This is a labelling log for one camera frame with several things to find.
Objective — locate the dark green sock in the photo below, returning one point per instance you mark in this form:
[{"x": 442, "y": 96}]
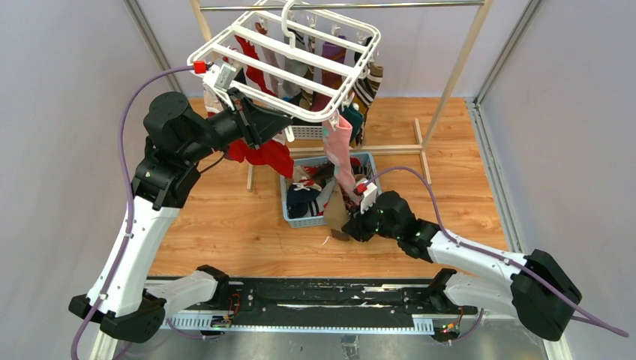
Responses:
[{"x": 355, "y": 118}]

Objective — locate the red snowman sock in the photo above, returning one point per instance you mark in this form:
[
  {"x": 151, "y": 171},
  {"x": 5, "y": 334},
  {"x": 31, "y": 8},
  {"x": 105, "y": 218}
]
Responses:
[{"x": 238, "y": 151}]

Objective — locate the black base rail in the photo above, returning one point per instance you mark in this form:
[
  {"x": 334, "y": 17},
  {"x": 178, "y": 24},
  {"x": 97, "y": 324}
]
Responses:
[{"x": 368, "y": 304}]

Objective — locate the red santa sock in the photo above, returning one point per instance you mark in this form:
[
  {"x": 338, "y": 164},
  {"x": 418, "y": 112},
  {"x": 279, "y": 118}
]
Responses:
[{"x": 273, "y": 154}]

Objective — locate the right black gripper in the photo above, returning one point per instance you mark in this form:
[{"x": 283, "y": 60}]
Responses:
[{"x": 355, "y": 226}]

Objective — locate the white plastic basket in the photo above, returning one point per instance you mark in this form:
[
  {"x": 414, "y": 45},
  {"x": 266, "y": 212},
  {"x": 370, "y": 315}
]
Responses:
[{"x": 307, "y": 132}]

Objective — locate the beige brown cuff sock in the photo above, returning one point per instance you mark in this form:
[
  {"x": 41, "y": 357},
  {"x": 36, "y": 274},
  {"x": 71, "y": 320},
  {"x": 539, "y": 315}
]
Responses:
[{"x": 336, "y": 214}]

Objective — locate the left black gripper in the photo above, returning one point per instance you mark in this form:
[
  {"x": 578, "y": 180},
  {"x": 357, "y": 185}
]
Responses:
[{"x": 261, "y": 123}]

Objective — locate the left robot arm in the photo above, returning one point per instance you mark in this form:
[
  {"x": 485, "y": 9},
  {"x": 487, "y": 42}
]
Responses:
[{"x": 177, "y": 140}]

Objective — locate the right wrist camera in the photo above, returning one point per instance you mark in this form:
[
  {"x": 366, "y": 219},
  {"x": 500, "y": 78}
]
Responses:
[{"x": 368, "y": 193}]

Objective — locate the pile of socks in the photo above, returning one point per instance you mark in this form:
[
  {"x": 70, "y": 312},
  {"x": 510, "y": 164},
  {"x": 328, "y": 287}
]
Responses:
[{"x": 310, "y": 190}]

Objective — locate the pink patterned sock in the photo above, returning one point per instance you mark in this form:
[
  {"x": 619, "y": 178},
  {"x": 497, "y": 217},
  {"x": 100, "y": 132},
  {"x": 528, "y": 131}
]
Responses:
[{"x": 336, "y": 143}]

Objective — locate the white clip sock hanger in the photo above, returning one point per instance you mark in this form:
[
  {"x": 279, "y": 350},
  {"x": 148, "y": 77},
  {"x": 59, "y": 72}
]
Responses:
[{"x": 290, "y": 51}]

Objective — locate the brown striped sock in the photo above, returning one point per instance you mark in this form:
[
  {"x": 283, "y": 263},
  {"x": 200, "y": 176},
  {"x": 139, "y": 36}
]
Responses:
[{"x": 365, "y": 90}]

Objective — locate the grey sock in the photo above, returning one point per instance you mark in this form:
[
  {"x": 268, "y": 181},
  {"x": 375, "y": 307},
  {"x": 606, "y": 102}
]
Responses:
[{"x": 299, "y": 68}]

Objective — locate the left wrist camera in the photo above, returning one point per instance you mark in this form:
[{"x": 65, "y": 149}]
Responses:
[{"x": 217, "y": 81}]

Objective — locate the blue plastic basket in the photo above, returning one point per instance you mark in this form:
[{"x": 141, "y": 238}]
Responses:
[{"x": 369, "y": 169}]

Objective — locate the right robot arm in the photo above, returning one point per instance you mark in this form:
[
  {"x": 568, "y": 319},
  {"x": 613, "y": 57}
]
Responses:
[{"x": 533, "y": 288}]

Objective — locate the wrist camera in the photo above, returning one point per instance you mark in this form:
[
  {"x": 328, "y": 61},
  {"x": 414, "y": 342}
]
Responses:
[
  {"x": 368, "y": 193},
  {"x": 217, "y": 81}
]

